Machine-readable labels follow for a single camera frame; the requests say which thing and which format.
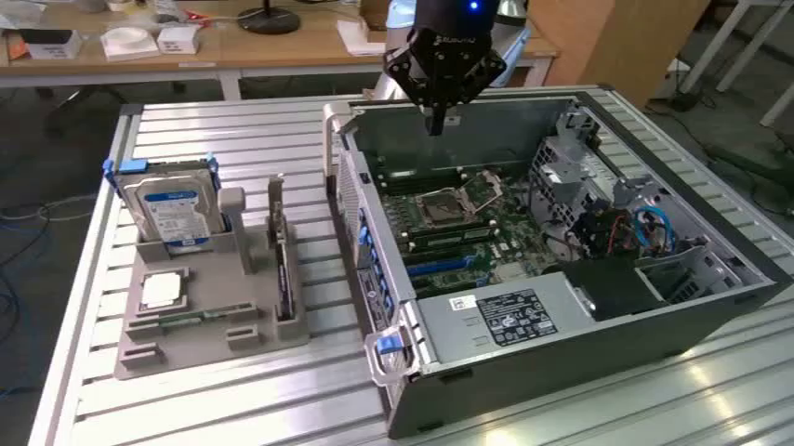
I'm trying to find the metal disk bay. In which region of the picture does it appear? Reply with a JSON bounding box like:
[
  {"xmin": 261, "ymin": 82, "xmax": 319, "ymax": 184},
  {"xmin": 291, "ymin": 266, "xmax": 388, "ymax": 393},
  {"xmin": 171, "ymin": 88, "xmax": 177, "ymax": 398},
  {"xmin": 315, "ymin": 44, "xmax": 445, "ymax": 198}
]
[{"xmin": 634, "ymin": 244, "xmax": 747, "ymax": 306}]

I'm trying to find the blue wire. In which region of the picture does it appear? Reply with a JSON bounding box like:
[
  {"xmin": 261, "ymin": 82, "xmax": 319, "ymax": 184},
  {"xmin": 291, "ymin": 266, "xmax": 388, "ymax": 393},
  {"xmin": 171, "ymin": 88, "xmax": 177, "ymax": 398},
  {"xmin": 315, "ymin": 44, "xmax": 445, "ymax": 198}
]
[{"xmin": 631, "ymin": 203, "xmax": 679, "ymax": 257}]

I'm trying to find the grey parts rack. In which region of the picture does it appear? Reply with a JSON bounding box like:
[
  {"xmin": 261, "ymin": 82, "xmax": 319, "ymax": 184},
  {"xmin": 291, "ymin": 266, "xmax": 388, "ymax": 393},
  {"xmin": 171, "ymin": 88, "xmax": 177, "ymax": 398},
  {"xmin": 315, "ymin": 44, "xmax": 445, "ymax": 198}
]
[{"xmin": 113, "ymin": 185, "xmax": 312, "ymax": 381}]

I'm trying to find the white box with black top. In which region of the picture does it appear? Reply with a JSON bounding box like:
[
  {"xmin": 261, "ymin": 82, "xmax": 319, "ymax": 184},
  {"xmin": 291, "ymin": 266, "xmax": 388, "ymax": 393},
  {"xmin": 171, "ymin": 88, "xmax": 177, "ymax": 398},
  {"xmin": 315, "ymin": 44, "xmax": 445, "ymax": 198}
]
[{"xmin": 17, "ymin": 28, "xmax": 84, "ymax": 61}]

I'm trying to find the wooden desk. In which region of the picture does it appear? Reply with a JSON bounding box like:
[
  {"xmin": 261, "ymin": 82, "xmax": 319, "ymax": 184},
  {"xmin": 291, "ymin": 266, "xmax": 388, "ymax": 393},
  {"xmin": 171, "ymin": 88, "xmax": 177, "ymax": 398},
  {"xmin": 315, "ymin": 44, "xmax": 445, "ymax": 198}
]
[{"xmin": 0, "ymin": 0, "xmax": 560, "ymax": 101}]

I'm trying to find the black open PC case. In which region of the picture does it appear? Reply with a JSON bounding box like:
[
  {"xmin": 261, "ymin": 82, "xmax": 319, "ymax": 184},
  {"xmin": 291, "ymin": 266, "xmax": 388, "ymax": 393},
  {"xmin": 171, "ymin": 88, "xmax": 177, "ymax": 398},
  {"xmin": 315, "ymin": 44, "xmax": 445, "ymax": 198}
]
[{"xmin": 321, "ymin": 89, "xmax": 794, "ymax": 440}]

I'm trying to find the black lamp base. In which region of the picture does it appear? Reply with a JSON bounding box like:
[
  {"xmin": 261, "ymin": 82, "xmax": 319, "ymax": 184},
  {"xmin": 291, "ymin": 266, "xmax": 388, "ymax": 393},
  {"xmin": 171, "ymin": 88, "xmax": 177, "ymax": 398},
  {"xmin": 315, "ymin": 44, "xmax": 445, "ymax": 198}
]
[{"xmin": 236, "ymin": 0, "xmax": 303, "ymax": 36}]

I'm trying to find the blue floor cable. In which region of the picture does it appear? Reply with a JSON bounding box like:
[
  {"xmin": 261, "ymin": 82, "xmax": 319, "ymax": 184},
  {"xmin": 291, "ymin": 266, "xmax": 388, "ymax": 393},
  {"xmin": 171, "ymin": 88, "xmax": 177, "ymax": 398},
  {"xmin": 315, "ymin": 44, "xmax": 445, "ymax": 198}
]
[{"xmin": 0, "ymin": 203, "xmax": 52, "ymax": 399}]

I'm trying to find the black floor stand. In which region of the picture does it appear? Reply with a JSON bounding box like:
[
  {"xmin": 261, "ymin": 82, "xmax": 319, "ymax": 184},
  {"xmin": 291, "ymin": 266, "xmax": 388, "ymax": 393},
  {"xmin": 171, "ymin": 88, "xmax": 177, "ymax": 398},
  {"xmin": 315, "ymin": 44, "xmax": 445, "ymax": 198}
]
[{"xmin": 702, "ymin": 131, "xmax": 794, "ymax": 188}]

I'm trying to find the white labelled box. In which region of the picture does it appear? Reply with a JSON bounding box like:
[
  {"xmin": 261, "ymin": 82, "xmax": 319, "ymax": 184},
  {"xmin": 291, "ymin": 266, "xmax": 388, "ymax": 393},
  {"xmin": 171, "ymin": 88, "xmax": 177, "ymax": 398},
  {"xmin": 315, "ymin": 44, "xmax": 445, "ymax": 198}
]
[{"xmin": 155, "ymin": 24, "xmax": 203, "ymax": 55}]

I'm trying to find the black chair base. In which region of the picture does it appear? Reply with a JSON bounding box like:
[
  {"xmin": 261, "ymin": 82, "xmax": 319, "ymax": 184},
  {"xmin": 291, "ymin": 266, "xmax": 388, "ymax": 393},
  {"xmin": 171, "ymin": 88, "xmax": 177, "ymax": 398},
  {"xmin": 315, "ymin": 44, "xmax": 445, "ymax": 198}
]
[{"xmin": 34, "ymin": 82, "xmax": 188, "ymax": 137}]

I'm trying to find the black plastic shroud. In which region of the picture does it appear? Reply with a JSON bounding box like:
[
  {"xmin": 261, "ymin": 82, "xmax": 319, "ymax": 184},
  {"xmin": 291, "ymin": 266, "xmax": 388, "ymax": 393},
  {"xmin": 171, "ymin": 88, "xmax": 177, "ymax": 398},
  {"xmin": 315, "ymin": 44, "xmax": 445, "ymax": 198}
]
[{"xmin": 562, "ymin": 258, "xmax": 670, "ymax": 322}]

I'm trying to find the CPU socket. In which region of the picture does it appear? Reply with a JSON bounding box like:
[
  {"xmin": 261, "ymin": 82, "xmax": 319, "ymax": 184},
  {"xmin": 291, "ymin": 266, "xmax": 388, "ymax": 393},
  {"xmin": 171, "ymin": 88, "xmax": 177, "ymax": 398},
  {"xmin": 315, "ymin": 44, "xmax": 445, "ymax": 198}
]
[{"xmin": 413, "ymin": 186, "xmax": 476, "ymax": 230}]

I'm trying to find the grey power supply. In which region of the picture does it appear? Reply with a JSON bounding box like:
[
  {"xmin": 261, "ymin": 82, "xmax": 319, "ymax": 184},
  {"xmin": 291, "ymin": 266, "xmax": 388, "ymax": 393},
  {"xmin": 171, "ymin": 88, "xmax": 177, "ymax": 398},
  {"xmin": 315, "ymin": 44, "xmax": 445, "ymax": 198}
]
[{"xmin": 413, "ymin": 270, "xmax": 600, "ymax": 366}]

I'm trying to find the blue plastic disk carrier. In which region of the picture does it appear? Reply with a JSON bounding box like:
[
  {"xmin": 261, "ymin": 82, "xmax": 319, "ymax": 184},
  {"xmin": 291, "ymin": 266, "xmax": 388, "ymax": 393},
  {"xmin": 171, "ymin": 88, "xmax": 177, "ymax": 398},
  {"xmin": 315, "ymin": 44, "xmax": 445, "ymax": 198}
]
[{"xmin": 101, "ymin": 151, "xmax": 224, "ymax": 199}]

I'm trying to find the silver CPU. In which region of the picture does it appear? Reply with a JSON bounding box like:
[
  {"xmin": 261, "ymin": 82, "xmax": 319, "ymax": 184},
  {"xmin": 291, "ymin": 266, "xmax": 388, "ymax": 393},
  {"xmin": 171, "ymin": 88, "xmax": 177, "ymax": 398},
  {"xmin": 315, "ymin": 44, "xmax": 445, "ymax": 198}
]
[{"xmin": 137, "ymin": 273, "xmax": 187, "ymax": 311}]

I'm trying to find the hard disk with blue label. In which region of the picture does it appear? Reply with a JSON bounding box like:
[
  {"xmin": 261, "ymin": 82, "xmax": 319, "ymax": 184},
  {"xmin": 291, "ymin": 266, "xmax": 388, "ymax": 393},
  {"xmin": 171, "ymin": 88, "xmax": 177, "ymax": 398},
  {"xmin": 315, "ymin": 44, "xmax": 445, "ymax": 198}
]
[{"xmin": 119, "ymin": 167, "xmax": 227, "ymax": 248}]

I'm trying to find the black installed RAM stick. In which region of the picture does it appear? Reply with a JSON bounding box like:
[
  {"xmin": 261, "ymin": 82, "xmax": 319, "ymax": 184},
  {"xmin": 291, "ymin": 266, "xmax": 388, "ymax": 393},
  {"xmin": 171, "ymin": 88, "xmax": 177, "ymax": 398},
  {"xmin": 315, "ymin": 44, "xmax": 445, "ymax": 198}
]
[
  {"xmin": 407, "ymin": 226, "xmax": 502, "ymax": 253},
  {"xmin": 399, "ymin": 220, "xmax": 491, "ymax": 242}
]

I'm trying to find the metal socket cover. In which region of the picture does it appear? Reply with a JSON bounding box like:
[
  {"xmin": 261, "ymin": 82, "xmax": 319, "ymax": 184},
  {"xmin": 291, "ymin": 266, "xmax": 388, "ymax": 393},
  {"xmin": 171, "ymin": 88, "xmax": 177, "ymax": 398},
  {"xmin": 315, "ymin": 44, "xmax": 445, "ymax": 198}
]
[{"xmin": 456, "ymin": 170, "xmax": 506, "ymax": 216}]

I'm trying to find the red wire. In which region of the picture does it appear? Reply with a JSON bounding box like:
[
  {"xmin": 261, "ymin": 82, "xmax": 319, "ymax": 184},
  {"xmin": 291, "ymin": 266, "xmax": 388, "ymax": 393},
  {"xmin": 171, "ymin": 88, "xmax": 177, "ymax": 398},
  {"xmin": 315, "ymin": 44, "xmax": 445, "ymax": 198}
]
[{"xmin": 606, "ymin": 209, "xmax": 624, "ymax": 253}]

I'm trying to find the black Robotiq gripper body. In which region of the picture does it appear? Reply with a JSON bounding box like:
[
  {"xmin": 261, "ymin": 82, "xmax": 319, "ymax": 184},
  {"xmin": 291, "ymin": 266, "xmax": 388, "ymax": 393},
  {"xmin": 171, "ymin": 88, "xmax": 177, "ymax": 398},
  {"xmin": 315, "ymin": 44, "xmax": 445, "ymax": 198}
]
[{"xmin": 407, "ymin": 0, "xmax": 502, "ymax": 105}]

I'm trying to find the blue expansion slot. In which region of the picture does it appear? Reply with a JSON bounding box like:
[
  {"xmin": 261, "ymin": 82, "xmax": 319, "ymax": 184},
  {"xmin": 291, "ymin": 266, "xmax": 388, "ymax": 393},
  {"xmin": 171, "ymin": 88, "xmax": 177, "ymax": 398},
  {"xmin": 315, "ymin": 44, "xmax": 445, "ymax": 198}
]
[{"xmin": 404, "ymin": 254, "xmax": 473, "ymax": 278}]

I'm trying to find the wooden cabinet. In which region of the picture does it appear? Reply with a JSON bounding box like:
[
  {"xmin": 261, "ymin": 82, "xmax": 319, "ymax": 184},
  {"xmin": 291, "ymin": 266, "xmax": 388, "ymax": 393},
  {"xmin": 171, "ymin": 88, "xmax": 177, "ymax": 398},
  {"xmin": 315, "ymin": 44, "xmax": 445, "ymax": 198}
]
[{"xmin": 524, "ymin": 0, "xmax": 712, "ymax": 109}]

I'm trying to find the white paper stack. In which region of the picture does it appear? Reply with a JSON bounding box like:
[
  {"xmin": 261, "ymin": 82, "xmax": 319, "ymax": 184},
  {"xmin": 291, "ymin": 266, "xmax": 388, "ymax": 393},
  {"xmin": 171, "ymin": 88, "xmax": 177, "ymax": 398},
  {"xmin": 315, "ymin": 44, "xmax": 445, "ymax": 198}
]
[{"xmin": 335, "ymin": 19, "xmax": 389, "ymax": 58}]

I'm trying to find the brown cardboard box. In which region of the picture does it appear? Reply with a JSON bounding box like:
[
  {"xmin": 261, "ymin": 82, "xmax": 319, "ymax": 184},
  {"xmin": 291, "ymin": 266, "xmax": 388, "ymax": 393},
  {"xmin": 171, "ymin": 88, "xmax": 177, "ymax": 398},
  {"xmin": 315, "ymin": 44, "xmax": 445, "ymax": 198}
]
[{"xmin": 359, "ymin": 0, "xmax": 393, "ymax": 32}]

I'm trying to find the white floor cable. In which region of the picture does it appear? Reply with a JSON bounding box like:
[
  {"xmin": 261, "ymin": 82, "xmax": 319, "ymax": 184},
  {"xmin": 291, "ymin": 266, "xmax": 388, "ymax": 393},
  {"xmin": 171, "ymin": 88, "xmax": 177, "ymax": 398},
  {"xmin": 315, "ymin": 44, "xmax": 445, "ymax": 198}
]
[{"xmin": 0, "ymin": 193, "xmax": 101, "ymax": 223}]

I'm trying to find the white table frame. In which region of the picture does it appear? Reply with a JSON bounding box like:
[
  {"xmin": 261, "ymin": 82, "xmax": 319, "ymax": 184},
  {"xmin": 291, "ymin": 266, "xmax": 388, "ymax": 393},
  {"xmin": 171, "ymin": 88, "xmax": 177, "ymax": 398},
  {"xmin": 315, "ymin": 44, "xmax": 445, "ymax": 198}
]
[{"xmin": 678, "ymin": 0, "xmax": 794, "ymax": 127}]

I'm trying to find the green RAM stick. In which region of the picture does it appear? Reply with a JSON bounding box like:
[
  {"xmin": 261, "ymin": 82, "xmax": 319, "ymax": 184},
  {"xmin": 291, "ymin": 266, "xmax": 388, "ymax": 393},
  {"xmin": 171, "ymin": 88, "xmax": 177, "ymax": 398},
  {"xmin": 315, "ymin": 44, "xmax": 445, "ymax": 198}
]
[{"xmin": 153, "ymin": 308, "xmax": 229, "ymax": 325}]

